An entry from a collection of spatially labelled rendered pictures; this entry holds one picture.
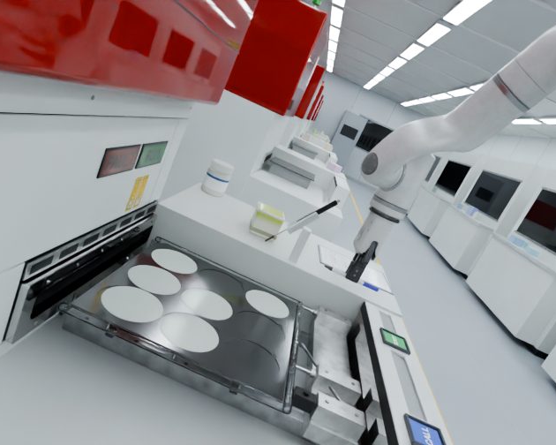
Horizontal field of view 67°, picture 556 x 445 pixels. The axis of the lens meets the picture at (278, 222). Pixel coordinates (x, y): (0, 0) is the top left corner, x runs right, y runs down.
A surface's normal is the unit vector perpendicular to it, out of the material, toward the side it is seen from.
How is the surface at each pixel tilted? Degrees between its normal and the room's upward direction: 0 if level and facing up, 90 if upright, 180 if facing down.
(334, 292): 90
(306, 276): 90
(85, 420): 0
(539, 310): 90
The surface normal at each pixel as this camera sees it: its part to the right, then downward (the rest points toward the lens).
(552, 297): -0.11, 0.23
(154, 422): 0.40, -0.88
